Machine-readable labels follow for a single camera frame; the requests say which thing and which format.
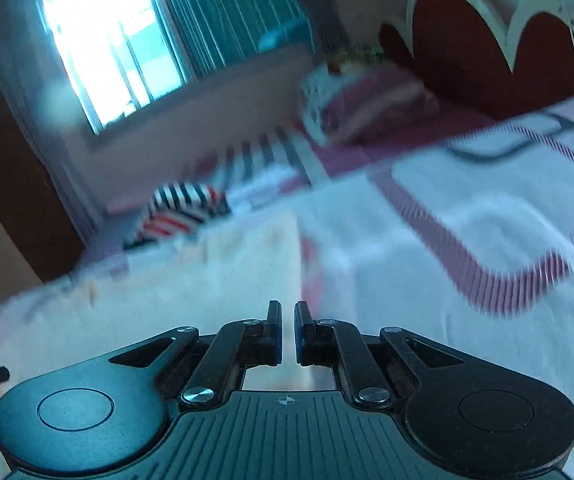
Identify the colourful patterned cushion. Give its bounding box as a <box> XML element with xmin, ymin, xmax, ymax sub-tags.
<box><xmin>329</xmin><ymin>42</ymin><xmax>385</xmax><ymax>73</ymax></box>

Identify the folded pink striped blanket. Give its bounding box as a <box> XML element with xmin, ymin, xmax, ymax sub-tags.
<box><xmin>299</xmin><ymin>62</ymin><xmax>442</xmax><ymax>146</ymax></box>

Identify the lilac curtain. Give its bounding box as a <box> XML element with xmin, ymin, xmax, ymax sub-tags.
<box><xmin>0</xmin><ymin>0</ymin><xmax>105</xmax><ymax>248</ymax></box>

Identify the brown wooden wardrobe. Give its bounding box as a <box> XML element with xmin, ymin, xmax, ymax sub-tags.
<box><xmin>0</xmin><ymin>40</ymin><xmax>88</xmax><ymax>283</ymax></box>

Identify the teal curtain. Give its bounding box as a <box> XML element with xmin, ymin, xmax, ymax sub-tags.
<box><xmin>157</xmin><ymin>0</ymin><xmax>312</xmax><ymax>78</ymax></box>

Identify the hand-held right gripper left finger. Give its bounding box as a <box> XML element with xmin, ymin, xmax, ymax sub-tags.
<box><xmin>109</xmin><ymin>300</ymin><xmax>284</xmax><ymax>409</ymax></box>

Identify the grey curtain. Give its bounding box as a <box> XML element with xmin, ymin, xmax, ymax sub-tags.
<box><xmin>297</xmin><ymin>0</ymin><xmax>352</xmax><ymax>56</ymax></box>

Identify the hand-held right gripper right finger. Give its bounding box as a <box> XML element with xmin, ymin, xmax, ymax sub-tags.
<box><xmin>294</xmin><ymin>301</ymin><xmax>468</xmax><ymax>407</ymax></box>

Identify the window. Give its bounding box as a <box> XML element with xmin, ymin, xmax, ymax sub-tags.
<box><xmin>42</xmin><ymin>0</ymin><xmax>188</xmax><ymax>133</ymax></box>

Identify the pink striped bed sheet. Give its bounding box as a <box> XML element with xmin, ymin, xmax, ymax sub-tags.
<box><xmin>82</xmin><ymin>110</ymin><xmax>518</xmax><ymax>271</ymax></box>

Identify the red heart-shaped headboard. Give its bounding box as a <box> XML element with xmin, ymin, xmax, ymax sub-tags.
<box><xmin>379</xmin><ymin>0</ymin><xmax>574</xmax><ymax>121</ymax></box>

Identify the light pink cloth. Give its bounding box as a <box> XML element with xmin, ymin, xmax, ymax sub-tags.
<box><xmin>227</xmin><ymin>165</ymin><xmax>312</xmax><ymax>211</ymax></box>

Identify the cream small garment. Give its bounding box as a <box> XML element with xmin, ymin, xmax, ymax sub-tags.
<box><xmin>0</xmin><ymin>210</ymin><xmax>308</xmax><ymax>411</ymax></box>

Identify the red black white striped garment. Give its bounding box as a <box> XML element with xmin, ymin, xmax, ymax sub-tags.
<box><xmin>124</xmin><ymin>182</ymin><xmax>232</xmax><ymax>251</ymax></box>

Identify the white quilt with striped bands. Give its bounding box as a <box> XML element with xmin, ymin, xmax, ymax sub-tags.
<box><xmin>0</xmin><ymin>92</ymin><xmax>574</xmax><ymax>480</ymax></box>

